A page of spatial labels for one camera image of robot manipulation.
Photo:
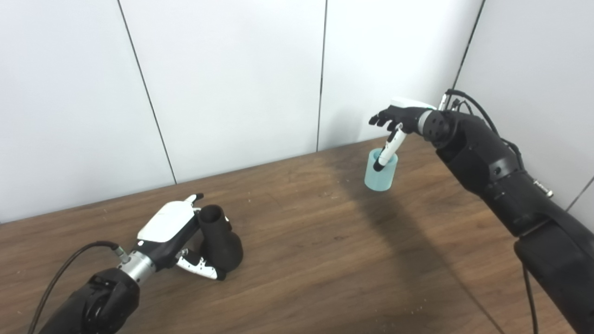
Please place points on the black flask-shaped vase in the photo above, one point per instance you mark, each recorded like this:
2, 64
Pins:
220, 246

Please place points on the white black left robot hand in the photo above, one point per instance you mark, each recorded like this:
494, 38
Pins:
167, 222

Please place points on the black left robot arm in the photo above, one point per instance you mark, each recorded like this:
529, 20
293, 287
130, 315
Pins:
100, 301

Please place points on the light blue cup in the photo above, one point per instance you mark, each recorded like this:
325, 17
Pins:
381, 181

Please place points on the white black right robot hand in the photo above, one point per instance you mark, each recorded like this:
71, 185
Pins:
403, 118

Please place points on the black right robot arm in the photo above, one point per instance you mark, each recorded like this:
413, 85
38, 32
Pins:
501, 176

